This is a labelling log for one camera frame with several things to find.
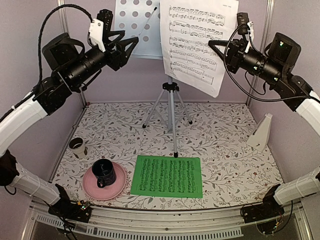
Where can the light blue music stand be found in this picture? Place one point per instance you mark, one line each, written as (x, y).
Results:
(141, 18)

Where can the left aluminium post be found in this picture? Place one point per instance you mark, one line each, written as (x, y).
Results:
(65, 28)

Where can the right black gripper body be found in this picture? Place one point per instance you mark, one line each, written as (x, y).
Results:
(235, 61)

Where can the white sheet music page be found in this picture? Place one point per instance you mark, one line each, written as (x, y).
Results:
(186, 27)

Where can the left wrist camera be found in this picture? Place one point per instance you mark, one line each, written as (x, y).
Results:
(98, 27)

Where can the green sheet music page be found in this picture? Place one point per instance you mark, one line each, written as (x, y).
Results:
(168, 177)

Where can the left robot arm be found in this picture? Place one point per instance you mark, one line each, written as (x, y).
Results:
(72, 72)

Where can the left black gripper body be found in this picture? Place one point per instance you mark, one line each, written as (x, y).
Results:
(115, 57)

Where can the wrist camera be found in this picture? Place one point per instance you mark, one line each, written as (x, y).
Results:
(246, 29)
(98, 27)

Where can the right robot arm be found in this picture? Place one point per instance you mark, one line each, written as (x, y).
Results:
(275, 69)

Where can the aluminium front rail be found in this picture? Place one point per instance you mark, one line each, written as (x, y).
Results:
(216, 216)

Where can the white wedge block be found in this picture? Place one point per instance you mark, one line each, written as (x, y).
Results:
(260, 136)

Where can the small paper cup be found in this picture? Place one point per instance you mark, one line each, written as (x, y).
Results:
(78, 148)

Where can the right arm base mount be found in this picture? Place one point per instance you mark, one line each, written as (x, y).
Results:
(268, 208)

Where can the dark blue mug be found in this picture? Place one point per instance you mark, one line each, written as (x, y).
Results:
(104, 172)

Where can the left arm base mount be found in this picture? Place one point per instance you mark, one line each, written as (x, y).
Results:
(66, 209)

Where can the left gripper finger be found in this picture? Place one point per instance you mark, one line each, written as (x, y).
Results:
(127, 46)
(114, 37)

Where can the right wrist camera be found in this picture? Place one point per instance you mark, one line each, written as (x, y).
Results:
(246, 29)

